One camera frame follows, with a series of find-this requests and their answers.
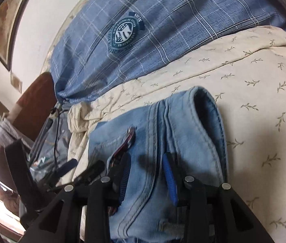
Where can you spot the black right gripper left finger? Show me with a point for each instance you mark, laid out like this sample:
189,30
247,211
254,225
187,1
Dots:
60,221

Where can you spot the brown headboard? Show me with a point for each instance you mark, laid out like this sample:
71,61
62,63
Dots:
28,116

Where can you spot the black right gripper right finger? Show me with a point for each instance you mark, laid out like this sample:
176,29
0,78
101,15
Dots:
213,214

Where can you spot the framed wall picture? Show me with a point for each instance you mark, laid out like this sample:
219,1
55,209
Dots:
11,12

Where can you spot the grey hanging cloth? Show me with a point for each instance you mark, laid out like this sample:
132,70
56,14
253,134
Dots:
9,134

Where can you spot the small wall poster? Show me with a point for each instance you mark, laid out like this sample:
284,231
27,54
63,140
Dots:
16,82

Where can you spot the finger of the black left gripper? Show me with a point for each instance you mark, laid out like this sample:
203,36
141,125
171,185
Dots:
63,170
91,173

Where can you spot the cream leaf-print quilt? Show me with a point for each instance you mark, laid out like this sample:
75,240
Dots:
246,75

